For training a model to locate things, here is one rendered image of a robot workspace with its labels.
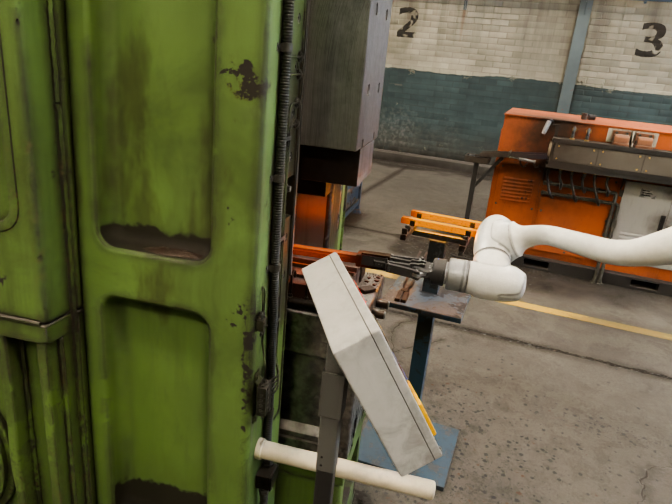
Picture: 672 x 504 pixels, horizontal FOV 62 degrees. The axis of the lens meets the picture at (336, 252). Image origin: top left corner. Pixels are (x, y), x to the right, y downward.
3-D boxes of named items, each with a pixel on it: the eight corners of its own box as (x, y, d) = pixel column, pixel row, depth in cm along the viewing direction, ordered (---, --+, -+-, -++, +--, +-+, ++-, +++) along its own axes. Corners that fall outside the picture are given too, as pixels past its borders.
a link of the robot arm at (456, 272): (464, 286, 158) (443, 282, 159) (470, 256, 155) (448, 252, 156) (463, 298, 150) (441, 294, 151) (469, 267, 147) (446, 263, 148)
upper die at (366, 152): (370, 173, 158) (374, 139, 155) (356, 187, 139) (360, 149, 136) (233, 154, 166) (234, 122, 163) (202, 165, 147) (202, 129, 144)
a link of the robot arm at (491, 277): (462, 303, 153) (467, 269, 162) (520, 314, 150) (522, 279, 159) (468, 277, 145) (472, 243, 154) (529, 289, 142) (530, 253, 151)
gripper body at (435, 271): (442, 291, 151) (409, 284, 153) (444, 280, 159) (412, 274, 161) (447, 265, 149) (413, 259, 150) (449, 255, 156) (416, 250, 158)
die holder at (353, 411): (369, 390, 197) (384, 274, 182) (346, 460, 162) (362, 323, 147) (223, 359, 208) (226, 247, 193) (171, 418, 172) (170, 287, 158)
